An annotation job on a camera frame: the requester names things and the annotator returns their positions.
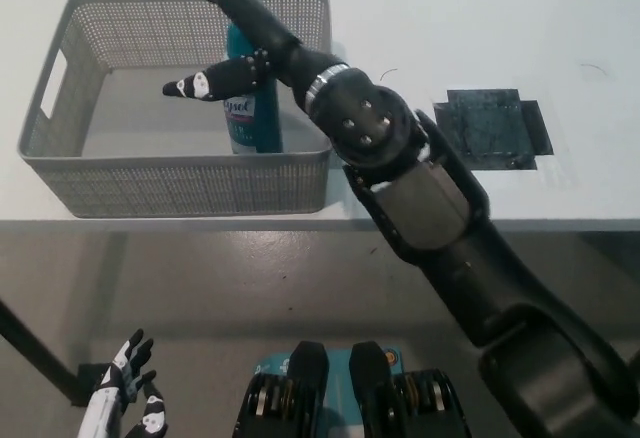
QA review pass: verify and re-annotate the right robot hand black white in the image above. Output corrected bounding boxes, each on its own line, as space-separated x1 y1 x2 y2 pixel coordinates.
158 0 332 105

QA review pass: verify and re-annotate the grey perforated plastic basket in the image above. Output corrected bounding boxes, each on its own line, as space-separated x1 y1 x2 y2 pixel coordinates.
17 0 333 219

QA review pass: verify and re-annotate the black table leg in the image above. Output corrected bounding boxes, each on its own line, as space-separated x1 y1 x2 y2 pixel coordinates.
0 297 81 399

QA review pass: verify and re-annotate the teal air freshener spray can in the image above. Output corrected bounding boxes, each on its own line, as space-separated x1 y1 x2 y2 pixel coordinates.
221 21 284 156

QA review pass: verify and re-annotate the robot body black teal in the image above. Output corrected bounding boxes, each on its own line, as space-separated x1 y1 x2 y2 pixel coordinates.
232 340 474 438

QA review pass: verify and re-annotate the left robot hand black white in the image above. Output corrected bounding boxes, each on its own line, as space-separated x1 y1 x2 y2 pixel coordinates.
77 327 172 438

